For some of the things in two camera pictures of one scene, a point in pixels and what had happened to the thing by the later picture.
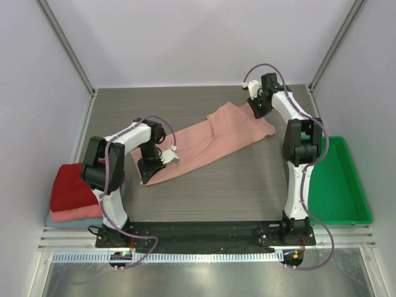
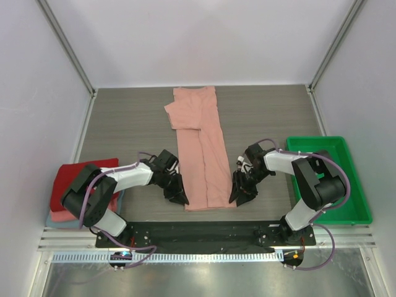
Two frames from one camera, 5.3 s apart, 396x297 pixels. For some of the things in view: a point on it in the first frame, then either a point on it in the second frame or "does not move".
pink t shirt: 228,127 → 204,156
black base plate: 205,236 does not move
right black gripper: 258,108 → 245,184
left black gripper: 146,171 → 177,194
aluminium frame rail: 83,238 does not move
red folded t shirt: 70,190 does not move
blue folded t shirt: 83,223 does not move
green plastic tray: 336,195 does not move
